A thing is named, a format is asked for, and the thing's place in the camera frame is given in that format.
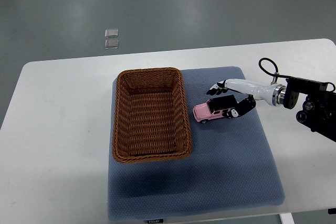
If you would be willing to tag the blue-grey foam mat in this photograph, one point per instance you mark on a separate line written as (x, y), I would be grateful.
(231, 165)

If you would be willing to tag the pink toy car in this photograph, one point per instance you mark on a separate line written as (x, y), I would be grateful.
(216, 108)

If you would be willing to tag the brown wicker basket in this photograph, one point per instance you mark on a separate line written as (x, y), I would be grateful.
(151, 120)

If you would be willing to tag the upper floor socket plate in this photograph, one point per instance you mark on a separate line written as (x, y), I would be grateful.
(111, 32)

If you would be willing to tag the white table leg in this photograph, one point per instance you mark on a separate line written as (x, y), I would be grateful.
(286, 218)

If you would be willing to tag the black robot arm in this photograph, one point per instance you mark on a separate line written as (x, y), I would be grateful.
(318, 109)

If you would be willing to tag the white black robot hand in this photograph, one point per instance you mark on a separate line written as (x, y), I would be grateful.
(270, 94)

